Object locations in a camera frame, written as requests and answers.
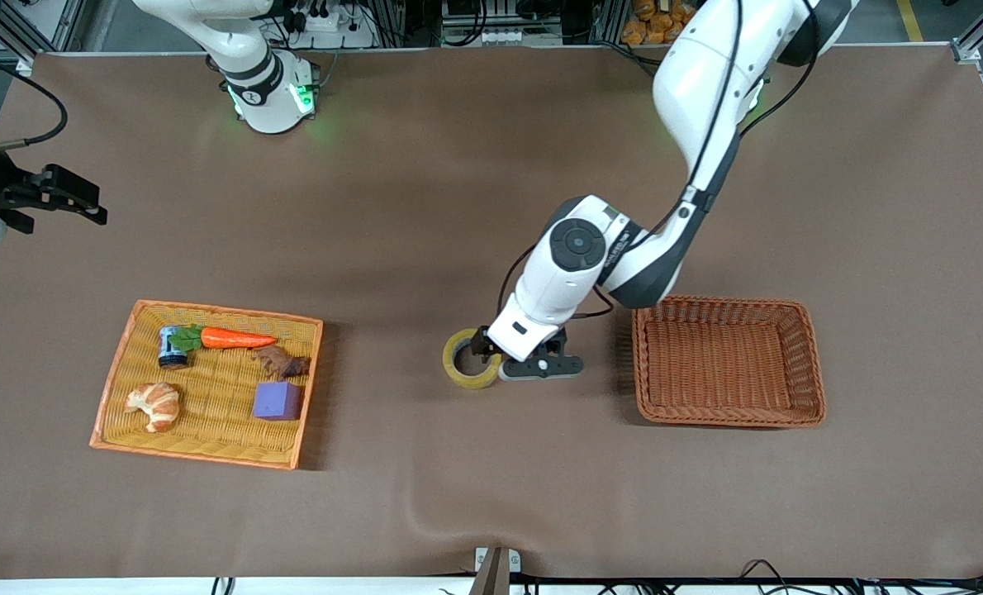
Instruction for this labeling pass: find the small blue can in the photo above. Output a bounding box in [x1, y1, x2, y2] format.
[158, 326, 190, 369]

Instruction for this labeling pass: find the pile of orange buns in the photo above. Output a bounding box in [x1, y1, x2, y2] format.
[621, 0, 699, 47]

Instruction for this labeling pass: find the long white power strip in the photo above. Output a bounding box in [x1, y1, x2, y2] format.
[461, 29, 563, 47]

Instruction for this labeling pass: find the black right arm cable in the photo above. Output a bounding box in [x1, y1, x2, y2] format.
[0, 48, 69, 155]

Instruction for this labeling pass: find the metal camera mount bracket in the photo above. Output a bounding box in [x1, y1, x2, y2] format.
[468, 545, 524, 595]

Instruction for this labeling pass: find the black cable bundle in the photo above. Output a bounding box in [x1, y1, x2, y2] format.
[735, 559, 983, 595]

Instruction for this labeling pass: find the toy croissant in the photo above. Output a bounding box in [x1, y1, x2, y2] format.
[124, 382, 182, 434]

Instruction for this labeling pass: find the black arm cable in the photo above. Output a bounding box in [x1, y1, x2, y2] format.
[498, 0, 823, 320]
[0, 48, 69, 155]

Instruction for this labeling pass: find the orange-rimmed yellow wicker tray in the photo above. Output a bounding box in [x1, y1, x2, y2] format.
[89, 299, 325, 471]

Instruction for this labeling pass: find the white power strip with plugs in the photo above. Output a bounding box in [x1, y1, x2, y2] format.
[289, 0, 377, 49]

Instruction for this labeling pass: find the yellow clear tape roll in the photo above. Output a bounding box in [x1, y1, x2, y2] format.
[443, 328, 505, 390]

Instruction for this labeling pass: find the brown toy animal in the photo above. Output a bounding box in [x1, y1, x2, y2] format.
[252, 345, 311, 382]

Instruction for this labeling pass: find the purple foam cube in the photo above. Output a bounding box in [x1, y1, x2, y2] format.
[252, 381, 304, 423]

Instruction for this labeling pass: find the brown table cover sheet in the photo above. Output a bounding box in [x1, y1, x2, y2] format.
[0, 45, 983, 579]

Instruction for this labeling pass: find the brown wicker basket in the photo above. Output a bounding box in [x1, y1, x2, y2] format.
[631, 295, 827, 429]

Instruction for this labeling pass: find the orange toy carrot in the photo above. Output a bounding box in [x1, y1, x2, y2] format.
[168, 324, 278, 354]

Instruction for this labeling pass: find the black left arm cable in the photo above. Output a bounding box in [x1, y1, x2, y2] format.
[498, 0, 823, 320]

